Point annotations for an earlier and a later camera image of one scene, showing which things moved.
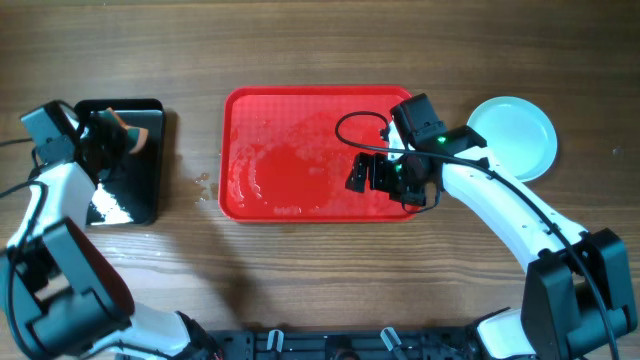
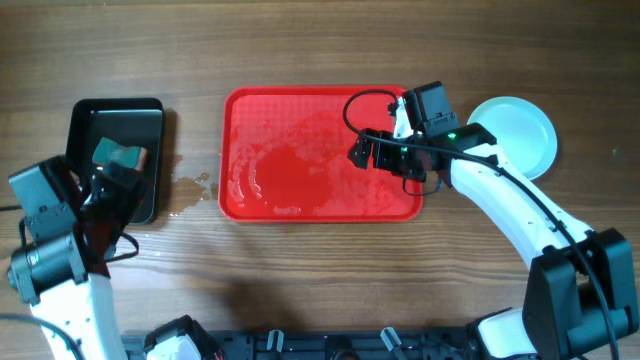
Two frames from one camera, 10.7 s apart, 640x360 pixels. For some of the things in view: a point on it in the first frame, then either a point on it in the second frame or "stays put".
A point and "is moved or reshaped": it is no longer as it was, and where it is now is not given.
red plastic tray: x=283 y=153 stays put
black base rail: x=348 y=344 stays put
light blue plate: x=518 y=134 stays put
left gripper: x=105 y=138 → x=116 y=176
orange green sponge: x=136 y=136 is moved or reshaped
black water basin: x=132 y=193 stays put
